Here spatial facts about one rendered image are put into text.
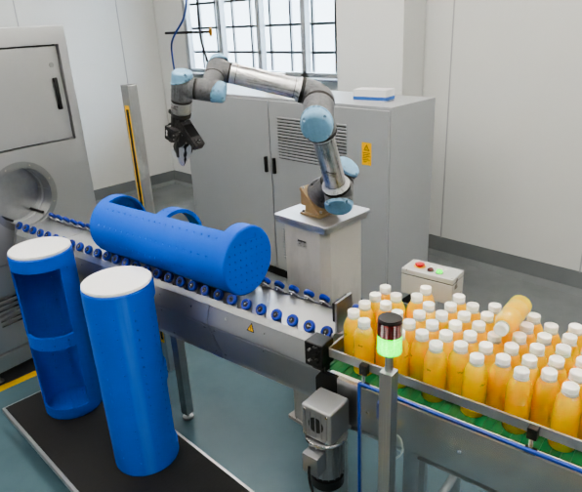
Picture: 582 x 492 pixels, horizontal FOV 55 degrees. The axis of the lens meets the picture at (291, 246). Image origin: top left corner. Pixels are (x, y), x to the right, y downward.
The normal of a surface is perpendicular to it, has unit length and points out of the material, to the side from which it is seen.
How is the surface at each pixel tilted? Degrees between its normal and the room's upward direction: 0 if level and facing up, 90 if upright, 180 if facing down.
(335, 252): 90
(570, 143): 90
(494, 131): 90
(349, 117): 90
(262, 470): 0
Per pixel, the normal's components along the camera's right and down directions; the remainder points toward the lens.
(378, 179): -0.70, 0.29
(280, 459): -0.04, -0.93
